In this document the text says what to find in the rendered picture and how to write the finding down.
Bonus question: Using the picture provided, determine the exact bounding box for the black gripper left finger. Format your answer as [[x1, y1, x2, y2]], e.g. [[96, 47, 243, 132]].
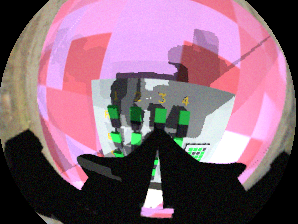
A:
[[76, 128, 160, 208]]

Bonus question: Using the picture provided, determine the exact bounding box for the light grey switch panel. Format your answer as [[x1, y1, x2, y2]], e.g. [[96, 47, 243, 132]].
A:
[[90, 77, 235, 163]]

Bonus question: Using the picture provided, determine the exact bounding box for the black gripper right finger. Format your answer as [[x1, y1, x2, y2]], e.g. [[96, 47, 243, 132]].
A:
[[158, 128, 246, 209]]

